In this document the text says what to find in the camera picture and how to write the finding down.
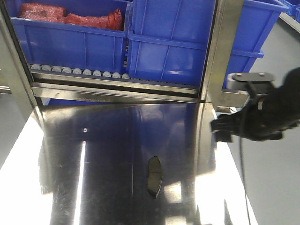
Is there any metal shelf with bins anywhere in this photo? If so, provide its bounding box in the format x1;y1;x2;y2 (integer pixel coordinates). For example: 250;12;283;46
279;0;300;33

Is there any left red bubble wrap bag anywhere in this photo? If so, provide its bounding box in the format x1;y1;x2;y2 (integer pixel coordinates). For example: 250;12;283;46
19;2;67;23

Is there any blue bin with red bags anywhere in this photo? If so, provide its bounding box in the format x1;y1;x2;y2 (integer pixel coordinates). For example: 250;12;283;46
2;0;127;73

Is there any upper stacked blue bin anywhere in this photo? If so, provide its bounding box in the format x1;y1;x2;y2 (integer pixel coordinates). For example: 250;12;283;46
131;0;288;52

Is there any dark brake pad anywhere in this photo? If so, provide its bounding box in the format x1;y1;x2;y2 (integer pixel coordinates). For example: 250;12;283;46
147;156;163;199

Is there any lower right blue bin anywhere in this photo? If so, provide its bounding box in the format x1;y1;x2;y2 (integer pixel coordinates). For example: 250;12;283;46
127;30;207;86

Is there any stainless steel rack frame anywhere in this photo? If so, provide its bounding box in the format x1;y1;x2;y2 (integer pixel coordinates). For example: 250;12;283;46
0;0;248;118

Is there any grey roller track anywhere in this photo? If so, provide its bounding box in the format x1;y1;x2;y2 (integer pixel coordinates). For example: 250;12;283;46
30;63;130;80

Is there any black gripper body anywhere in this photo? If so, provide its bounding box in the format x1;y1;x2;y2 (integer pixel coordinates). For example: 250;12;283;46
210;68;300;142

